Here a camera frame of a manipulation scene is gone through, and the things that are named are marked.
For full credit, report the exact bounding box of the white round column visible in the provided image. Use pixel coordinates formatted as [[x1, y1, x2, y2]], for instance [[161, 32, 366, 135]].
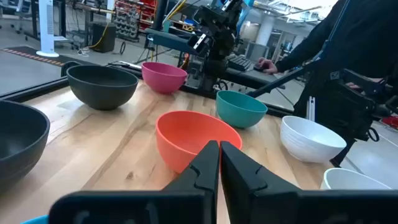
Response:
[[256, 15, 274, 46]]

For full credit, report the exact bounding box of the person's hand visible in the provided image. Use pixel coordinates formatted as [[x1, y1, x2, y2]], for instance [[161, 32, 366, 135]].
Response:
[[256, 57, 279, 75]]

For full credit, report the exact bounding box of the teal bowl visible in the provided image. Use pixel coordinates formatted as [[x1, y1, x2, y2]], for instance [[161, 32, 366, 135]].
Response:
[[216, 90, 269, 129]]

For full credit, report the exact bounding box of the striped floor mat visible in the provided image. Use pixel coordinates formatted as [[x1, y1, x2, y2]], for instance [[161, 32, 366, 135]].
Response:
[[0, 45, 68, 68]]

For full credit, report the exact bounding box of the light blue bowl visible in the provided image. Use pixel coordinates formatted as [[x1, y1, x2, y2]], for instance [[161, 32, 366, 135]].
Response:
[[20, 214, 50, 224]]

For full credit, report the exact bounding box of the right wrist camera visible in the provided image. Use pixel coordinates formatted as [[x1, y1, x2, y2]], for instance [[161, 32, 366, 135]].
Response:
[[187, 32, 210, 56]]

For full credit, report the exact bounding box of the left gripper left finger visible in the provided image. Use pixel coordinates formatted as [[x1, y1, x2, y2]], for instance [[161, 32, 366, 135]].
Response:
[[161, 140, 220, 224]]

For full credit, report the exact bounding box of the black floor cabinet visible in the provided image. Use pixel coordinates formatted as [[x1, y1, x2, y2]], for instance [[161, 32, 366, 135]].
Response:
[[91, 21, 117, 53]]

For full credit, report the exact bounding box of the orange bowl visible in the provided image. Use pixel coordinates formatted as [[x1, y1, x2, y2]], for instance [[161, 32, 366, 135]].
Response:
[[155, 110, 243, 174]]

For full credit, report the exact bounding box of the white ribbed bowl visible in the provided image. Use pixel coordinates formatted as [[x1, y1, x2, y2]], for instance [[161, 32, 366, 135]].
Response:
[[320, 167, 392, 190], [279, 115, 348, 164]]

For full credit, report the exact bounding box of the black bowl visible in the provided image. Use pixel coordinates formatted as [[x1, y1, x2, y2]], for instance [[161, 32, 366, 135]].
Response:
[[66, 64, 139, 111], [0, 100, 51, 194]]

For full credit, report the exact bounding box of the black bar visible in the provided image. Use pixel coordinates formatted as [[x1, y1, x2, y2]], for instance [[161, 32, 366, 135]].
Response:
[[247, 63, 315, 99]]

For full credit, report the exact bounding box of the black keyboard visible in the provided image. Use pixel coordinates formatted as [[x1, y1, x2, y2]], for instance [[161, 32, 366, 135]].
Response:
[[228, 54, 254, 72]]

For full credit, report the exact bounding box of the person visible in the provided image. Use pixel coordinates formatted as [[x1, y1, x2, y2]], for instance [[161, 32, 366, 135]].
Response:
[[256, 0, 398, 169]]

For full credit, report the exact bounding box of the yellow cable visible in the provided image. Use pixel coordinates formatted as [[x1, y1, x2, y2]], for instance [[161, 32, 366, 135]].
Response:
[[88, 21, 110, 49]]

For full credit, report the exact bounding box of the red parts shelf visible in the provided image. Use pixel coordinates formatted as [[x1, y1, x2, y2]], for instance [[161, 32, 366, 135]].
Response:
[[114, 0, 156, 41]]

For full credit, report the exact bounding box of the white tower fan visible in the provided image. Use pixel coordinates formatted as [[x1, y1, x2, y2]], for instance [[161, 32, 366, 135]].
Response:
[[36, 0, 60, 58]]

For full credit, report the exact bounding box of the black aluminium table frame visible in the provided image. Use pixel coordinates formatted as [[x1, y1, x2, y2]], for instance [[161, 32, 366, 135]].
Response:
[[0, 60, 295, 118]]

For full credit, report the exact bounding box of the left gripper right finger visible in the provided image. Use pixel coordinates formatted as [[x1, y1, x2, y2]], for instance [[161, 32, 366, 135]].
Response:
[[220, 141, 301, 224]]

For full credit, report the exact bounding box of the pink bowl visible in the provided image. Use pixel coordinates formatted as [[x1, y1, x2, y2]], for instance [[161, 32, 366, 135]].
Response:
[[141, 61, 188, 95]]

